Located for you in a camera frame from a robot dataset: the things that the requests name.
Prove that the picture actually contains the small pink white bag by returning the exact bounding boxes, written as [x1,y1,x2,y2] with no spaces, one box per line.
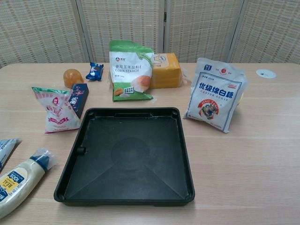
[31,86,82,134]

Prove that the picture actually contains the green white corn starch bag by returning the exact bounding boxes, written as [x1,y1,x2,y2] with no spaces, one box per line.
[109,39,155,102]

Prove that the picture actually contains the black square plastic tray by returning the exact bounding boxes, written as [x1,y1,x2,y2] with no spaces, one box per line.
[53,107,196,207]

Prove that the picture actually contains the white blue castor sugar bag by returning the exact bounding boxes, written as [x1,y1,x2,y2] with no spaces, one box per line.
[182,57,249,134]

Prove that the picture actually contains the orange wrapped cheese block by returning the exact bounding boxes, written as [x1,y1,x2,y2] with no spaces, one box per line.
[150,52,190,89]

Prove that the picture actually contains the blue cookie packet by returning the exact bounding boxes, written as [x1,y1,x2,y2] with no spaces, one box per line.
[85,62,105,82]

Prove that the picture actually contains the dark blue small box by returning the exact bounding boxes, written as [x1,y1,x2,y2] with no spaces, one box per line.
[70,83,90,120]

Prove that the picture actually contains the orange jelly cup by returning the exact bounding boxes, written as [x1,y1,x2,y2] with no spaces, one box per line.
[63,68,84,85]

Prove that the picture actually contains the woven folding screen panel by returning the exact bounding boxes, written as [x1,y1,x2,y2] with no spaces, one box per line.
[226,0,300,64]
[76,0,166,63]
[163,0,244,63]
[0,0,91,69]

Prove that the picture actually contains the mayonnaise squeeze bottle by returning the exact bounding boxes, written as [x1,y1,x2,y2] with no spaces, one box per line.
[0,147,58,220]

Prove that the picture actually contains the blue white squeeze pouch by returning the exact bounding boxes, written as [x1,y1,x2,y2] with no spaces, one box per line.
[0,138,22,172]

